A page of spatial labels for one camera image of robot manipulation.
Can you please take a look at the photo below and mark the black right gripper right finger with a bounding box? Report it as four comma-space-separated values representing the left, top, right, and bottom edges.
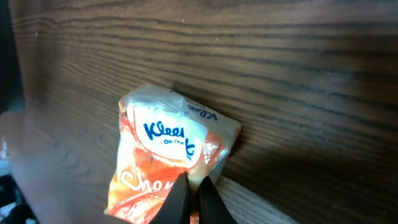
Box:
198, 176, 238, 224

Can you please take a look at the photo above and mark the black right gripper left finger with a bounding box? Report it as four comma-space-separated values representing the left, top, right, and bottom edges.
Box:
150, 173, 190, 224

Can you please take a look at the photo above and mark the teal orange tissue pack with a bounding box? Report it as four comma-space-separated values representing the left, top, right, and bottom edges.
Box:
104, 84, 242, 223

